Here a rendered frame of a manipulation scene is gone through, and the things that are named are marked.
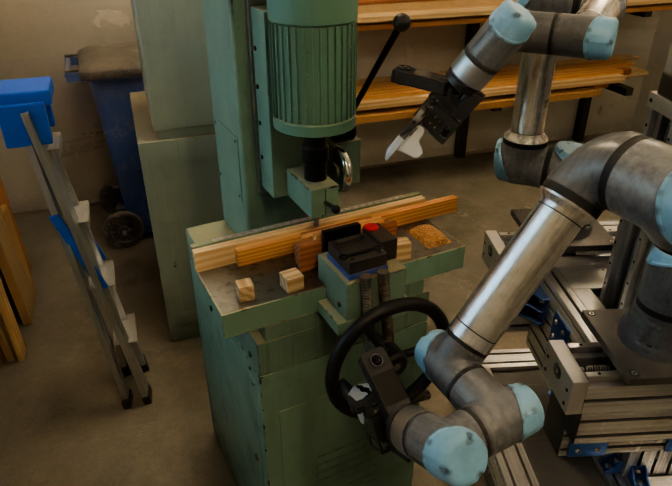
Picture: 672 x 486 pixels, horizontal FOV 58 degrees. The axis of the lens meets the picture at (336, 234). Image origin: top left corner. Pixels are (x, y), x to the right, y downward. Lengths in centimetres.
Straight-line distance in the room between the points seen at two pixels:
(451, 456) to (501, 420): 10
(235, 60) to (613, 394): 107
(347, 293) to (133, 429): 130
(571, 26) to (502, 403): 68
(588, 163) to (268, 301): 67
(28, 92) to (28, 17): 174
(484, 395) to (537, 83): 94
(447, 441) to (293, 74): 73
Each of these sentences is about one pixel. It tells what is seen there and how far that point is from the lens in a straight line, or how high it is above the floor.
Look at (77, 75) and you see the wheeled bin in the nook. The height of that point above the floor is 90.
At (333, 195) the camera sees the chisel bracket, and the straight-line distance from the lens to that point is 134.
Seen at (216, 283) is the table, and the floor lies 90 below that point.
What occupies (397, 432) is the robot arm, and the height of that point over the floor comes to 94.
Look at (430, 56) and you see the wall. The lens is 409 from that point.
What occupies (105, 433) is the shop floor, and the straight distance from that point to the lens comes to 235.
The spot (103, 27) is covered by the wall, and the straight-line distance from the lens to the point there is 359.
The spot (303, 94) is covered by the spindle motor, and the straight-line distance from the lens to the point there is 121.
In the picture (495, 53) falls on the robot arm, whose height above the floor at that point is 138.
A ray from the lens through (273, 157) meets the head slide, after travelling 140.
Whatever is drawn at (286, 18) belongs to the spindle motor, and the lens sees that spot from 119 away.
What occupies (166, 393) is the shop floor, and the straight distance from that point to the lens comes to 242.
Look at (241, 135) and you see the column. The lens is 146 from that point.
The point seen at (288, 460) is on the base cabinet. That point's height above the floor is 42.
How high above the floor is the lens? 163
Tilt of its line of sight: 29 degrees down
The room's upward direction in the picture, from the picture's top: straight up
